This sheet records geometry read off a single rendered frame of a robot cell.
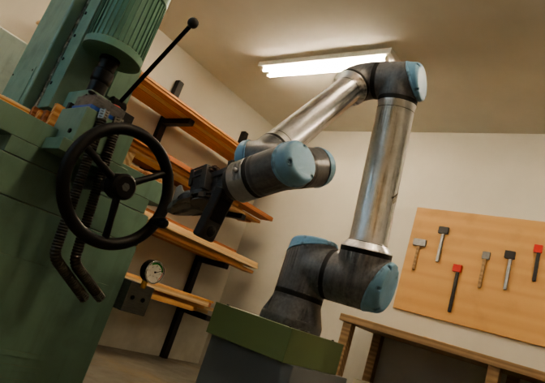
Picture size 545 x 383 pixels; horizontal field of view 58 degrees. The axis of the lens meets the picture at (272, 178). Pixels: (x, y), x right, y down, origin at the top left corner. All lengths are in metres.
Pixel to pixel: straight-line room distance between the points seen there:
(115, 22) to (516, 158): 3.60
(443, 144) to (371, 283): 3.43
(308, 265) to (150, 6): 0.89
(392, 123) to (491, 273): 2.83
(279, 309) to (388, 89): 0.71
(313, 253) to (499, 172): 3.15
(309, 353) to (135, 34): 1.02
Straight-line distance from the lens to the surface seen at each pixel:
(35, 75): 1.66
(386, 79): 1.51
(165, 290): 4.21
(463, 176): 4.52
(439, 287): 4.24
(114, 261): 1.39
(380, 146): 1.45
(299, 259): 1.47
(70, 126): 1.24
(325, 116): 1.33
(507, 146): 4.55
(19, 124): 1.26
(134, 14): 1.53
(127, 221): 1.39
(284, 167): 0.93
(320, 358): 1.46
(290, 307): 1.44
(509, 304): 4.09
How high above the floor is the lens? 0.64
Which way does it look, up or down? 15 degrees up
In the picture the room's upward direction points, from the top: 19 degrees clockwise
